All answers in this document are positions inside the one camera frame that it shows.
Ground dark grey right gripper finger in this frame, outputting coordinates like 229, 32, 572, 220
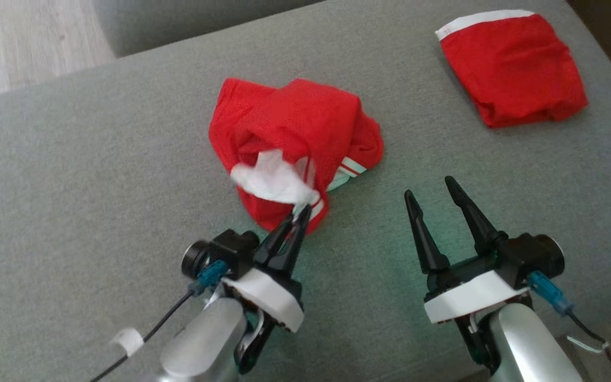
445, 177, 508, 256
404, 190, 450, 275

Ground blue right camera connector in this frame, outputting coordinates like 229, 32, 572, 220
527, 271, 574, 316

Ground white tape cable tag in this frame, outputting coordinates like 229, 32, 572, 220
110, 328, 144, 357

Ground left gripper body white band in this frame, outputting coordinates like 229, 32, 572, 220
222, 263, 305, 334

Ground red jersey with striped trim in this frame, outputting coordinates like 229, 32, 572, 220
208, 77, 385, 236

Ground large grey sofa seat cushion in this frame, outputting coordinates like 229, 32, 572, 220
0, 0, 611, 382

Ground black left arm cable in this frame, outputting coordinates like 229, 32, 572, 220
89, 289, 195, 382

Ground red shorts with white trim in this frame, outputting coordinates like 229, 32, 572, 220
435, 10, 589, 129

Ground blue left camera connector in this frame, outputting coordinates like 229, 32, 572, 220
194, 260, 230, 291

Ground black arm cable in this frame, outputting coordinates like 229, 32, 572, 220
89, 289, 195, 382
565, 310, 611, 382

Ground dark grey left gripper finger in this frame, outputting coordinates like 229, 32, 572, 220
254, 214, 294, 266
279, 206, 312, 274

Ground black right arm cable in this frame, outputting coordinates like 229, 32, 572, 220
565, 310, 611, 382

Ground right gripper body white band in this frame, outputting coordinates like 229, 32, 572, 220
424, 249, 529, 325

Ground blue camera connector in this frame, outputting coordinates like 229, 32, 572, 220
194, 260, 230, 291
527, 271, 574, 316

